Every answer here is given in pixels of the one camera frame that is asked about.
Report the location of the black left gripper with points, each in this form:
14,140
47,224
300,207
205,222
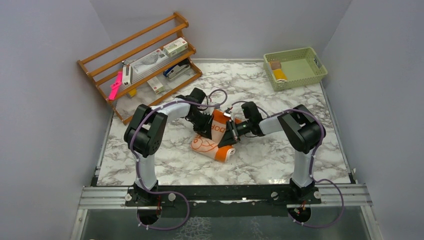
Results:
204,129

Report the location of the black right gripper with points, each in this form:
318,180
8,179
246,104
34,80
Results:
231,135

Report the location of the orange white towel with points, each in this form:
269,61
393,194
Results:
209,147

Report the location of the brown yellow bear towel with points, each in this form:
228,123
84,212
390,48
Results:
278,73

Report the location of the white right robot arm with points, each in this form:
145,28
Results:
303,130

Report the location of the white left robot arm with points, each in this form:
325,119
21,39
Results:
145,132

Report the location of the blue white stapler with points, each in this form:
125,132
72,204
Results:
176,71

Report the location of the white box on lower shelf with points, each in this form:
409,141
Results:
156,85

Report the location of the small yellow block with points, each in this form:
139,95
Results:
132,93

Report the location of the large flat white box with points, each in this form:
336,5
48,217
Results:
148,61

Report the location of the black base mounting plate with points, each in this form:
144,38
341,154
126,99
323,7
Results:
221,201

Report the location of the small white box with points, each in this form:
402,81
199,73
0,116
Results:
175,47

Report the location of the wooden shelf rack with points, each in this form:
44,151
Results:
102,67

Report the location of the white upright box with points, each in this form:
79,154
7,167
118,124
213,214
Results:
127,73

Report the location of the pink marker pen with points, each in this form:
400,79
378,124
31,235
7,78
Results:
115,86

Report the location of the green plastic basket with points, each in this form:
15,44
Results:
302,67

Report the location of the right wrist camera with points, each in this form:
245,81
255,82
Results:
229,113

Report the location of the aluminium rail frame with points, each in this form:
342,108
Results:
345,213

